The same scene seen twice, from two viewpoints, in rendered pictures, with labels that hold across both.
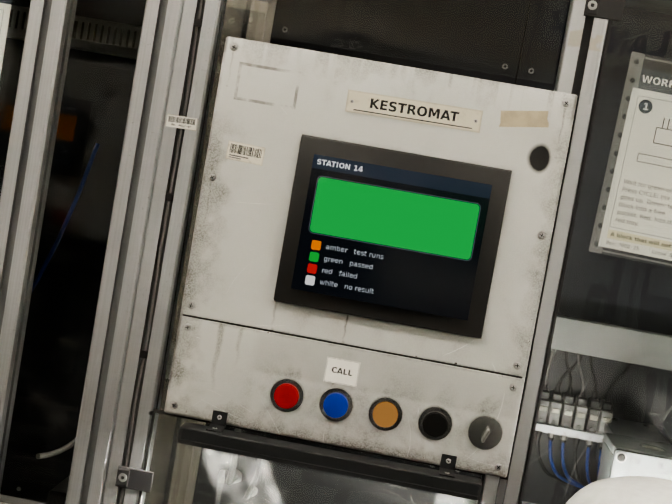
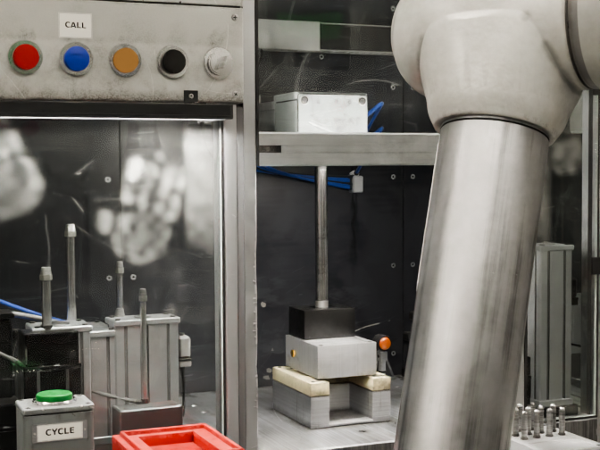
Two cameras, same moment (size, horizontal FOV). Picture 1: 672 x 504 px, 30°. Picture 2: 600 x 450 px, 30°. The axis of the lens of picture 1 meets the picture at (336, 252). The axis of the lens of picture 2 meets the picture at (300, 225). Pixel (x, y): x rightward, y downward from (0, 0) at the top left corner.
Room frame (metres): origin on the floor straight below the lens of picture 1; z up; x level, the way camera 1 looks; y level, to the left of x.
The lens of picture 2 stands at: (0.16, 0.35, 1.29)
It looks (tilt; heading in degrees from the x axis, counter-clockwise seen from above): 3 degrees down; 333
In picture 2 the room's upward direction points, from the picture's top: straight up
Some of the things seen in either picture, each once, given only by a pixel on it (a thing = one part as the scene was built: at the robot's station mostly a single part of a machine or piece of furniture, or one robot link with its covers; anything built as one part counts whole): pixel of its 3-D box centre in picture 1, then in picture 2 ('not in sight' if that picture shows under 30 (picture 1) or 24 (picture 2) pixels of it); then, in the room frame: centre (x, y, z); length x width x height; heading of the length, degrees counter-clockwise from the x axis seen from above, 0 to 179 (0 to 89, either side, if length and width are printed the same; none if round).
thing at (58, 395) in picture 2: not in sight; (54, 400); (1.39, 0.03, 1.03); 0.04 x 0.04 x 0.02
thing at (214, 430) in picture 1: (331, 452); (84, 103); (1.46, -0.04, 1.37); 0.36 x 0.04 x 0.04; 86
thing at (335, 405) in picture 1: (336, 404); (76, 59); (1.48, -0.03, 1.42); 0.03 x 0.02 x 0.03; 86
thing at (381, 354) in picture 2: not in sight; (380, 370); (1.67, -0.57, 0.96); 0.03 x 0.03 x 0.12; 86
